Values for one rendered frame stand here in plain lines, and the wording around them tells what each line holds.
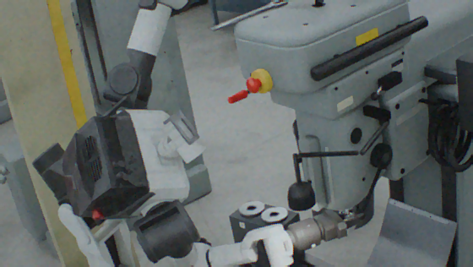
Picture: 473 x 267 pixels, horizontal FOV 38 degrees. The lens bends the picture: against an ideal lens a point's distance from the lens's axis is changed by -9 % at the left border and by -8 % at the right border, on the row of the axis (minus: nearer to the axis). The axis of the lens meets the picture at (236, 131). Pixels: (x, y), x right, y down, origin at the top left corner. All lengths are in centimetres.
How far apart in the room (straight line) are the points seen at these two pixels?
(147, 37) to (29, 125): 148
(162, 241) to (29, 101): 164
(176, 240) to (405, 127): 71
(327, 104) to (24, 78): 184
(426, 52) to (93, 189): 101
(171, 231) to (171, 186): 13
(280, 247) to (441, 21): 81
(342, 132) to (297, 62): 28
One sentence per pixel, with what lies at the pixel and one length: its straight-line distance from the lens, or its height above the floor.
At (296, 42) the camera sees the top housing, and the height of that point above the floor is 187.
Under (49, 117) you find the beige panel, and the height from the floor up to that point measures 123.
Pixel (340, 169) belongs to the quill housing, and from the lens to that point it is 199.
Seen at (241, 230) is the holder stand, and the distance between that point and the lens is 260.
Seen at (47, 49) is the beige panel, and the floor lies 155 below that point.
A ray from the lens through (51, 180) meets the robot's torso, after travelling 225.
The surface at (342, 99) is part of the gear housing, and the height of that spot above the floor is 168.
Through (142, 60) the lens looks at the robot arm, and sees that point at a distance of 205.
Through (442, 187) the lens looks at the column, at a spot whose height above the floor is 118.
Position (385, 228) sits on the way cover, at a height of 97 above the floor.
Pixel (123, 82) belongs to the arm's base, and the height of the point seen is 177.
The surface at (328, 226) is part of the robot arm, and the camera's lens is 213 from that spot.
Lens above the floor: 242
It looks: 25 degrees down
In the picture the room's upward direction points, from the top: 11 degrees counter-clockwise
